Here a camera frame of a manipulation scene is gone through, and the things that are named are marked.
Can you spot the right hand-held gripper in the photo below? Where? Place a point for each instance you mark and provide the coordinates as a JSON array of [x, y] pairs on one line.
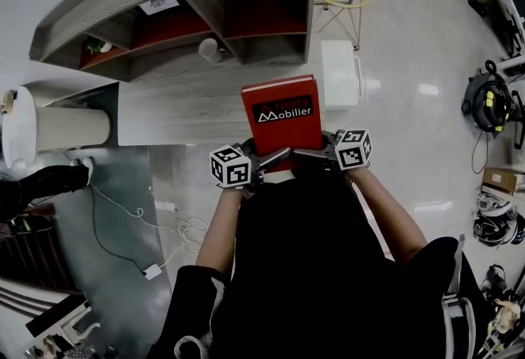
[[350, 150]]

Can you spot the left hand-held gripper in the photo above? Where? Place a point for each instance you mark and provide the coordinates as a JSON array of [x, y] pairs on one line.
[[229, 166]]

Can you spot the red hardcover book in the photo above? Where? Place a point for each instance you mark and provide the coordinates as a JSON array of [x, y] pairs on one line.
[[283, 136]]

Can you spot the person's left forearm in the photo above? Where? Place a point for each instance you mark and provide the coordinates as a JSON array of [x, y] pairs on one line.
[[219, 230]]

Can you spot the person's right forearm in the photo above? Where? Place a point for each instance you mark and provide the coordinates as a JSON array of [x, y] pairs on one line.
[[389, 222]]

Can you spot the grey wood-grain table top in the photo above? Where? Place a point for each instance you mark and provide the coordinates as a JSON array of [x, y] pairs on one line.
[[184, 111]]

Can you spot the white side cabinet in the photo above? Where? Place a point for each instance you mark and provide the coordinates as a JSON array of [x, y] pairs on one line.
[[338, 78]]

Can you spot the person's black clothing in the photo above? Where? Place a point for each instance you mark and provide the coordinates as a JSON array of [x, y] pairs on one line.
[[307, 267]]

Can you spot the white ceramic mug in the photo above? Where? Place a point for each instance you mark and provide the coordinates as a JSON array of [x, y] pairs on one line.
[[210, 51]]

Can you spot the white power adapter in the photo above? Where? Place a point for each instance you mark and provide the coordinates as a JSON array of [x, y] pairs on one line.
[[152, 271]]

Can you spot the black yellow vacuum cleaner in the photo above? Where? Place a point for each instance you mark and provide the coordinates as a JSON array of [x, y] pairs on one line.
[[488, 99]]

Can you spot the brown cardboard box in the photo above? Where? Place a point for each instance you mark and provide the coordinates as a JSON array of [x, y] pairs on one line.
[[502, 181]]

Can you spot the black framed picture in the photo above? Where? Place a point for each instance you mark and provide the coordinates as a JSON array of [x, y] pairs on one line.
[[158, 5]]

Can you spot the black white round appliance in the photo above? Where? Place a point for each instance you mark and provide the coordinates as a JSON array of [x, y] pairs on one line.
[[492, 226]]

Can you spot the black office chair base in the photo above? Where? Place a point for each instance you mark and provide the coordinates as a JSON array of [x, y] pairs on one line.
[[517, 115]]

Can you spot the small potted green plant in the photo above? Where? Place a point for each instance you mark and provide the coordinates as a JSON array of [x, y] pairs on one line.
[[96, 46]]

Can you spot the dark wooden slatted rack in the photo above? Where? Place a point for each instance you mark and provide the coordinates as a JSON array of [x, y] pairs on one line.
[[33, 255]]

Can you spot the white round pedestal table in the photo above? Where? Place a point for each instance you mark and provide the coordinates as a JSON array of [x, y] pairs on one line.
[[74, 130]]

